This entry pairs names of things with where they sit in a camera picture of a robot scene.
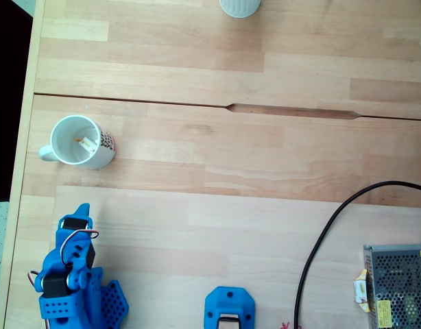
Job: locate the white yellow sweet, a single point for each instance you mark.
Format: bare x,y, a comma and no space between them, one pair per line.
360,291
88,144

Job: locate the white mug with black print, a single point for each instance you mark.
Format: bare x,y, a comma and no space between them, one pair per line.
66,150

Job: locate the light wooden board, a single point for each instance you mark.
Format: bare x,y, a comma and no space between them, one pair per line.
265,246

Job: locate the white ribbed cup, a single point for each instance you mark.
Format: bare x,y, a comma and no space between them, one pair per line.
239,7

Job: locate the metal mesh power supply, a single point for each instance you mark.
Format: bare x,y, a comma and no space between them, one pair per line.
399,281

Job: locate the blue camera stand base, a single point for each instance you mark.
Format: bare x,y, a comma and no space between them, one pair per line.
217,301

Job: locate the wooden stand post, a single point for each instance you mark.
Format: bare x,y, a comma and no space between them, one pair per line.
229,325

